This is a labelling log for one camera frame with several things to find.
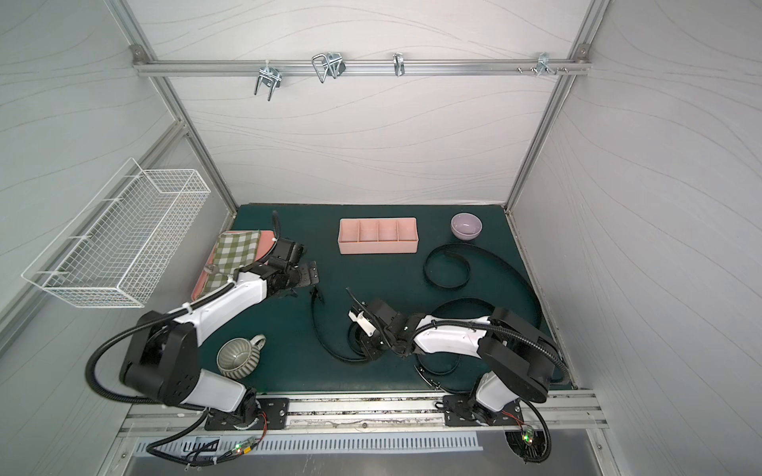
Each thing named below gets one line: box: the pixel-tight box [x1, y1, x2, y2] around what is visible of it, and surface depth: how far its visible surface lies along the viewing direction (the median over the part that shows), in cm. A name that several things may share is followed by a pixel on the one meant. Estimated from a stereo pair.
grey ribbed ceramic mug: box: [216, 334, 267, 379], surface depth 80 cm
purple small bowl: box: [450, 212, 484, 241], surface depth 110 cm
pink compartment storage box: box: [337, 217, 419, 254], surface depth 113 cm
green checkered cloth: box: [198, 231, 261, 297], surface depth 107 cm
